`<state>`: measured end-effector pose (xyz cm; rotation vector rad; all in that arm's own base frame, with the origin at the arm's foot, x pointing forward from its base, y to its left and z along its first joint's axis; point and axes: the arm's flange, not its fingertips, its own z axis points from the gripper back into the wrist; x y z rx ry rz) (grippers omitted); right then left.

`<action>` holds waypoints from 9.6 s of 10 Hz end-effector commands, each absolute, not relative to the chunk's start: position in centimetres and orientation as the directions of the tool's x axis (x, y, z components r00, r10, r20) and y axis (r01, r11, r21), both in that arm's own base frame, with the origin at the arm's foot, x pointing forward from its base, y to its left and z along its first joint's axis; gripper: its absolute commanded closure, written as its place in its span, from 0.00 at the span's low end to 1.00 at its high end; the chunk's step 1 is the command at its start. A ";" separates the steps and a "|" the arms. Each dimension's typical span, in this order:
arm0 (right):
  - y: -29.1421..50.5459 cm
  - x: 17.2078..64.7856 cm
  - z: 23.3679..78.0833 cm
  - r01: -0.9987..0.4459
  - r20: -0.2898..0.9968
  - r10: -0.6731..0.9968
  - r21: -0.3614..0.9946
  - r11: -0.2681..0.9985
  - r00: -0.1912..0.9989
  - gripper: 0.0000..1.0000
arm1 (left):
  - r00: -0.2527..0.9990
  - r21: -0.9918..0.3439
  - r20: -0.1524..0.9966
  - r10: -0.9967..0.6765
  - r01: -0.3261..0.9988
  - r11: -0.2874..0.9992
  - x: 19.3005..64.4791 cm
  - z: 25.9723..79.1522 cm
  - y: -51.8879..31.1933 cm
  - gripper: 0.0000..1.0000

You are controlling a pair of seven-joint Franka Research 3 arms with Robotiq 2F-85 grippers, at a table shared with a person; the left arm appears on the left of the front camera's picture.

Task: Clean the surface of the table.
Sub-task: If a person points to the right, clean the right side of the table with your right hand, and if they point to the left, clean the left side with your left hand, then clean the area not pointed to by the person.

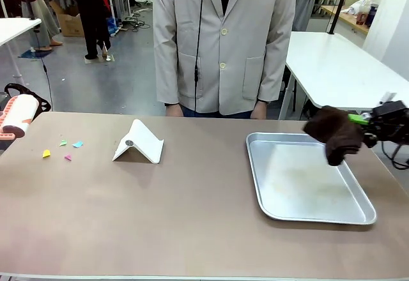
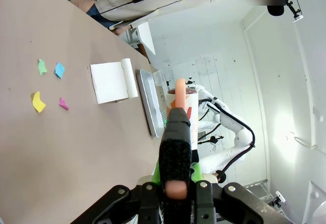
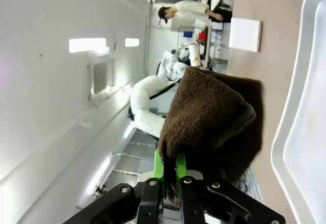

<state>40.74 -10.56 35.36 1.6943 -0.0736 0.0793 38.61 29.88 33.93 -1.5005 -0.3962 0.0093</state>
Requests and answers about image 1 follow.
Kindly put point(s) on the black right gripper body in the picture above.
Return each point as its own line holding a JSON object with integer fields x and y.
{"x": 391, "y": 121}

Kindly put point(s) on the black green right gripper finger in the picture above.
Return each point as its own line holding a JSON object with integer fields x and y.
{"x": 359, "y": 118}
{"x": 370, "y": 140}

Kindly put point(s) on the dark brown cloth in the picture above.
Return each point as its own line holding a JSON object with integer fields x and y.
{"x": 338, "y": 134}

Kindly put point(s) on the pink and white lint roller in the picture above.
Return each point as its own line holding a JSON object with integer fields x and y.
{"x": 19, "y": 111}

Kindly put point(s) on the person's left forearm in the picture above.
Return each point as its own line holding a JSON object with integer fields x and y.
{"x": 273, "y": 67}

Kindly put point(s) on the person's right forearm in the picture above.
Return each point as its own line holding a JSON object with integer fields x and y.
{"x": 166, "y": 70}

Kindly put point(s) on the person's left hand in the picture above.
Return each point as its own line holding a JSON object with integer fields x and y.
{"x": 259, "y": 111}

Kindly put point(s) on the person's right hand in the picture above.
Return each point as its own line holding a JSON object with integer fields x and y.
{"x": 174, "y": 110}

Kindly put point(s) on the large white table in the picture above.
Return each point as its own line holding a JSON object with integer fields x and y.
{"x": 338, "y": 67}

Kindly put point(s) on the silver metal tray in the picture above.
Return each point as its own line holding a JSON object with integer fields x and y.
{"x": 306, "y": 188}

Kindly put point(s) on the wooden workbench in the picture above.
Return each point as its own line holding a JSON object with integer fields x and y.
{"x": 348, "y": 20}

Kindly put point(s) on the dark bottle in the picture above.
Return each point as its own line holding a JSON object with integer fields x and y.
{"x": 370, "y": 16}

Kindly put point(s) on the white plastic bag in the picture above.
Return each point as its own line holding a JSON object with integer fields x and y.
{"x": 359, "y": 6}

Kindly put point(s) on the black slanted pole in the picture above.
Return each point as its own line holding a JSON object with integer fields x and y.
{"x": 338, "y": 3}

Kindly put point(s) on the person in grey clothes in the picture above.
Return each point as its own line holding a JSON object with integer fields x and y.
{"x": 305, "y": 3}

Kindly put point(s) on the blue jeans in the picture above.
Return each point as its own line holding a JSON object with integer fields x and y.
{"x": 220, "y": 114}

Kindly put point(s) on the person in beige jacket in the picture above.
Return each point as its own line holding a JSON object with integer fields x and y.
{"x": 223, "y": 54}

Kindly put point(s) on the white folding stand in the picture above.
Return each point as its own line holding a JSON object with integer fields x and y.
{"x": 140, "y": 147}

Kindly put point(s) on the blue paper scrap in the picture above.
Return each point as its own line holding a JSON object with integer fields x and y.
{"x": 77, "y": 144}

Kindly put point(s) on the person in black trousers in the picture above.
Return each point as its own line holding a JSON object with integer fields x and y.
{"x": 94, "y": 16}

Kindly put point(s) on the pink paper scrap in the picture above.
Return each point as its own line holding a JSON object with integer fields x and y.
{"x": 67, "y": 157}

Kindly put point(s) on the green paper scrap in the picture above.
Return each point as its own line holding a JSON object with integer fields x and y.
{"x": 63, "y": 142}

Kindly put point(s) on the cardboard box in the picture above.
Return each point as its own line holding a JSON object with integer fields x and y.
{"x": 72, "y": 22}

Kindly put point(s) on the yellow paper scrap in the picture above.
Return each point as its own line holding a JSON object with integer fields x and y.
{"x": 46, "y": 154}

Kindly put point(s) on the blue floor mat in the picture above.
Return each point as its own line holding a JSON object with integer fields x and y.
{"x": 33, "y": 54}

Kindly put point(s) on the person in grey skirt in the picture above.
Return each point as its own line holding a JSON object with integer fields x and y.
{"x": 38, "y": 9}

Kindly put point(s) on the small white table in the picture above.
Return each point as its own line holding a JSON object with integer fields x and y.
{"x": 16, "y": 28}

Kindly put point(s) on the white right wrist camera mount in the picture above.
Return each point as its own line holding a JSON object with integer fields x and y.
{"x": 388, "y": 97}

